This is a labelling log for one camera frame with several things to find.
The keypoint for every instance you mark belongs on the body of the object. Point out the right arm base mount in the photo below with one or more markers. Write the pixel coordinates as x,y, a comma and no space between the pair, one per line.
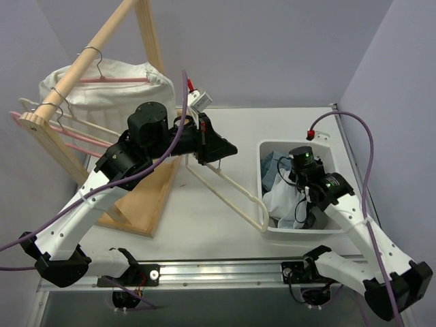
294,273

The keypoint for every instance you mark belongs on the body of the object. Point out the aluminium front rail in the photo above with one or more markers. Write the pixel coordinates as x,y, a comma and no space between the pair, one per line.
218,272

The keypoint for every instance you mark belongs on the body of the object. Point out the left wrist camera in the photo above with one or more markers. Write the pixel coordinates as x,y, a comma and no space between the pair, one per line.
197,102

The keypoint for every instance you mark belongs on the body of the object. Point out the light white shirt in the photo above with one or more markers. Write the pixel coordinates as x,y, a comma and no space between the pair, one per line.
285,204

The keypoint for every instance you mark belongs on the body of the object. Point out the cream white garment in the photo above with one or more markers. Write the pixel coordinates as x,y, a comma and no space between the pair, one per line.
110,104

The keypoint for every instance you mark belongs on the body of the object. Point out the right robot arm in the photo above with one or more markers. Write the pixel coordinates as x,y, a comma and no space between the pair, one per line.
390,280

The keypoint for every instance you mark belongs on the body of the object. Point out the cream hanger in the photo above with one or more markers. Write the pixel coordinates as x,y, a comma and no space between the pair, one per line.
31,106

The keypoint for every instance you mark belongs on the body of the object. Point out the pink hanger front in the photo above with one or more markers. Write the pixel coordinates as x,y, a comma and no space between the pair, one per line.
15,116

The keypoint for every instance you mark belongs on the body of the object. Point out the white plastic basket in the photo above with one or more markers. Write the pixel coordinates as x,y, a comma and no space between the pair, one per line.
317,224

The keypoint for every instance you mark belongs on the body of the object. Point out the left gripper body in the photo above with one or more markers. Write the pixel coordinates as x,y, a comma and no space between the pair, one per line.
202,139

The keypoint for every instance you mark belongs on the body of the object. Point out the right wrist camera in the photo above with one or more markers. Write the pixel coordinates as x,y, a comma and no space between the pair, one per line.
318,136

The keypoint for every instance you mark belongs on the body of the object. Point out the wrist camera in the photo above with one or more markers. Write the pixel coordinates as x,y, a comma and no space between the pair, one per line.
318,136
197,102

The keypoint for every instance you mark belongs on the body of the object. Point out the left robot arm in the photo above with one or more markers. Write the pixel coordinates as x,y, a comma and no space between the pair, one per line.
147,141

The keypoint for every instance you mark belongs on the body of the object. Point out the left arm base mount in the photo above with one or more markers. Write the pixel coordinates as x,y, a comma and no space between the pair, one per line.
128,292

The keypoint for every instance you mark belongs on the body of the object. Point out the wire hanger white shirt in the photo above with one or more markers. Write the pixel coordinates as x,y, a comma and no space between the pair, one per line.
232,195

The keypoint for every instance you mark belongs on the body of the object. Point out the blue denim garment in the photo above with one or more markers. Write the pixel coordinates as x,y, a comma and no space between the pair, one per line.
268,168

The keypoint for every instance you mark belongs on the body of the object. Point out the pink hanger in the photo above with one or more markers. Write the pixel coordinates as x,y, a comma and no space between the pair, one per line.
15,116
101,78

